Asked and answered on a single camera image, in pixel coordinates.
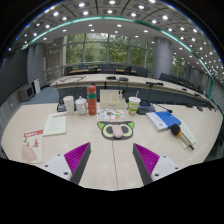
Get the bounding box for white cardboard box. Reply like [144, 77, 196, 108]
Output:
[99, 89, 127, 110]

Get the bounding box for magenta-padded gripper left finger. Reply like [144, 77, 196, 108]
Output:
[42, 142, 92, 186]

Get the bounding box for green and white paper cup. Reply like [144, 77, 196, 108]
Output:
[127, 96, 142, 116]

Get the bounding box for colourful sticker sheet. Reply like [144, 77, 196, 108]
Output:
[96, 108, 126, 121]

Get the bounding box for long curved conference desk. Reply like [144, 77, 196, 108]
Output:
[49, 72, 216, 109]

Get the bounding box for white floor-standing unit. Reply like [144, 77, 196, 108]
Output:
[32, 78, 42, 95]

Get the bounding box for red and white fan-print brochure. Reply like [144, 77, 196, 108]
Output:
[21, 129, 45, 164]

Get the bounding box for white lidded mug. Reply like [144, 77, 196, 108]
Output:
[74, 95, 89, 116]

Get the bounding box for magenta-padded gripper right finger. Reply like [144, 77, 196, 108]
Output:
[131, 143, 183, 186]

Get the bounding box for pink computer mouse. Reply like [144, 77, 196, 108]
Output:
[111, 124, 124, 139]

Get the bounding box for red bottle with green band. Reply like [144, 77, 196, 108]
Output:
[86, 84, 98, 117]

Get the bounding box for cream printed document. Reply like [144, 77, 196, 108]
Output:
[42, 111, 68, 137]

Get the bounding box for ceiling lights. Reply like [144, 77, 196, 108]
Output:
[8, 0, 224, 84]

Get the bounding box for blue and white book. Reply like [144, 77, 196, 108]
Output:
[145, 110, 182, 132]

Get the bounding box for black desk microphone unit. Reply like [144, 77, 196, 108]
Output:
[136, 101, 174, 116]
[56, 78, 86, 113]

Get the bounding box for black handheld microphone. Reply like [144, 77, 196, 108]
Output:
[170, 123, 195, 151]

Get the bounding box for dark office chairs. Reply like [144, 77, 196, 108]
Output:
[64, 64, 204, 94]

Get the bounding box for black cat-face mouse pad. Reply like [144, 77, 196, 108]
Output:
[96, 120, 136, 141]

